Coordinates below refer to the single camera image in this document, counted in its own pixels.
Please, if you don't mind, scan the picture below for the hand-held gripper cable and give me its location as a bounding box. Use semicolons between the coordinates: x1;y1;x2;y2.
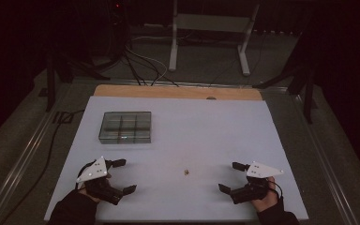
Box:
263;178;284;200
75;159;98;190

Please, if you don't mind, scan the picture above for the person's right hand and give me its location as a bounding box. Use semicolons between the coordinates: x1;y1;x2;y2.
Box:
251;176;281;214

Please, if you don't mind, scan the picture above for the clear plastic compartment box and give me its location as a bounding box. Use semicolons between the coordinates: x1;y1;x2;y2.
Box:
97;111;153;145

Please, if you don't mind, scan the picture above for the white floor cable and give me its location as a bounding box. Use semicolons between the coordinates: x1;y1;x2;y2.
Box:
125;36;169;86

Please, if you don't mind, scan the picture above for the left hand-held gripper cable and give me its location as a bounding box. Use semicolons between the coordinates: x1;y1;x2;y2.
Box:
75;159;98;190

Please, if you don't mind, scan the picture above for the dark equipment with red light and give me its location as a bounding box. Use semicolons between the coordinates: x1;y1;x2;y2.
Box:
105;0;131;62

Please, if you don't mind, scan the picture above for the white metal stand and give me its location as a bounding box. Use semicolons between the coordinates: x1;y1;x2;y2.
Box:
168;0;261;77

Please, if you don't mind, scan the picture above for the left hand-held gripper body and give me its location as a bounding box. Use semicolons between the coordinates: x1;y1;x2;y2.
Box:
75;156;125;206

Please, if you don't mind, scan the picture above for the right hand-held gripper cable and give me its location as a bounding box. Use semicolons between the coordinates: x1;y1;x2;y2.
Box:
263;178;284;200

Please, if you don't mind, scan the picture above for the metal floor rail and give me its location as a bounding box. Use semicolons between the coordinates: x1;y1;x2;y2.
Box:
289;92;360;225
0;82;76;225

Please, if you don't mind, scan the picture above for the long black floor cable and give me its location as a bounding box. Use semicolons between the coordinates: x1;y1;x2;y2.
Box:
0;109;86;225

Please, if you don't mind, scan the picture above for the black tripod stand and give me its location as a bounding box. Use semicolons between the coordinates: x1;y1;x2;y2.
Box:
44;51;111;113
252;8;319;125

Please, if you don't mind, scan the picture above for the white table mat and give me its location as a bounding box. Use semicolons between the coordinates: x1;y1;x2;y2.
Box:
43;95;309;222

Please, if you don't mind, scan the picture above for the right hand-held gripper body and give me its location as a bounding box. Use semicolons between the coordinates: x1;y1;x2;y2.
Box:
230;161;285;205

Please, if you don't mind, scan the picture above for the black floor cable bundle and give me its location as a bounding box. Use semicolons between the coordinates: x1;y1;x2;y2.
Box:
122;46;180;88

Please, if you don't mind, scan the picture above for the person's left hand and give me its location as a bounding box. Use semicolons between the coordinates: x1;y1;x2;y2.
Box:
76;172;112;204

